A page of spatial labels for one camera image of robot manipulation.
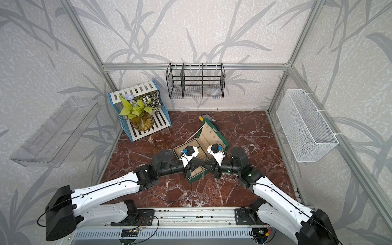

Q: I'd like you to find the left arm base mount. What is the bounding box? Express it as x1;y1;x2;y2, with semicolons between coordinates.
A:
110;200;155;227

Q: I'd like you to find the white blue slatted crate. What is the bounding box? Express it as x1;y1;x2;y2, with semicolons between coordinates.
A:
108;80;172;142

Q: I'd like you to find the yellow handled brush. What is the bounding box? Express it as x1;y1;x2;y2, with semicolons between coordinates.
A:
199;114;220;131

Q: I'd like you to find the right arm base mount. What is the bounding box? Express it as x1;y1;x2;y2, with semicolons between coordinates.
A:
234;207;273;228

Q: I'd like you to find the black wire basket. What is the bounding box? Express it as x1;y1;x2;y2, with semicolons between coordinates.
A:
165;63;226;100

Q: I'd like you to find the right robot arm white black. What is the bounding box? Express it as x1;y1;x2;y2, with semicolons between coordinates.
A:
207;144;341;245

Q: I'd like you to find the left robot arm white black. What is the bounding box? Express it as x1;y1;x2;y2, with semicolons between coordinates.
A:
42;150;203;242

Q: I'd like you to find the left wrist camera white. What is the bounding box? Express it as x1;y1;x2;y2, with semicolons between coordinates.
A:
180;146;199;167

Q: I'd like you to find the potted plant glass vase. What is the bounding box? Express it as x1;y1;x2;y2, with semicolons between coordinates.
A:
119;90;162;131

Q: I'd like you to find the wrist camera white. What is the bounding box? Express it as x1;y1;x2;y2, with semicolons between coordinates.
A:
207;144;225;166
180;146;199;167

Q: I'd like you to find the white mesh basket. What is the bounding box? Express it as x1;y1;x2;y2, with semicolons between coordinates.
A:
276;89;339;163

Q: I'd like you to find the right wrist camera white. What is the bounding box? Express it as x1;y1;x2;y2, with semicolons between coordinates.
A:
207;144;225;166

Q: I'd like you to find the green jewelry box beige lining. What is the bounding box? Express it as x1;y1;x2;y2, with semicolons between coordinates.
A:
173;119;230;184

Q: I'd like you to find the clear acrylic shelf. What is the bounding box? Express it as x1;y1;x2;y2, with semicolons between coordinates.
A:
10;97;100;168

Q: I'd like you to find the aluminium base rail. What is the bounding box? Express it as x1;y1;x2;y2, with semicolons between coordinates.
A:
58;207;322;245

